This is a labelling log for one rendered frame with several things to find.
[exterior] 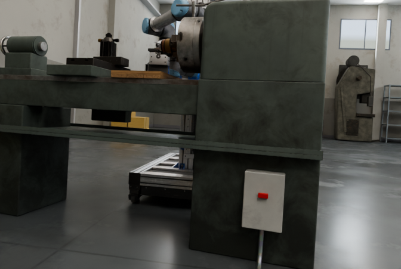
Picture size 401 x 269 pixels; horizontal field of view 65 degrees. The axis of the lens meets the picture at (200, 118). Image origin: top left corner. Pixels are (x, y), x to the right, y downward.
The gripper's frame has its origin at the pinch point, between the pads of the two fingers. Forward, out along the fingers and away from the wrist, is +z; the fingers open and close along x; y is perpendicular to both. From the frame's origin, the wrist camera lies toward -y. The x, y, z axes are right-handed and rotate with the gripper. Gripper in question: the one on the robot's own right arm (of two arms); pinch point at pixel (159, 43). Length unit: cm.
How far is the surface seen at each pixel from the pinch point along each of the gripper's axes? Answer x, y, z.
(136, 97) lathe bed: -32.4, 6.0, 13.5
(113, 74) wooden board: -20.4, 19.9, 15.3
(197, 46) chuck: -4.0, -27.2, 11.4
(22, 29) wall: 91, 393, -267
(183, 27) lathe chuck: 6.5, -18.3, 10.5
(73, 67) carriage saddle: -18, 42, 21
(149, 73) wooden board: -19.3, -1.8, 14.7
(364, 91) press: 72, -299, -1070
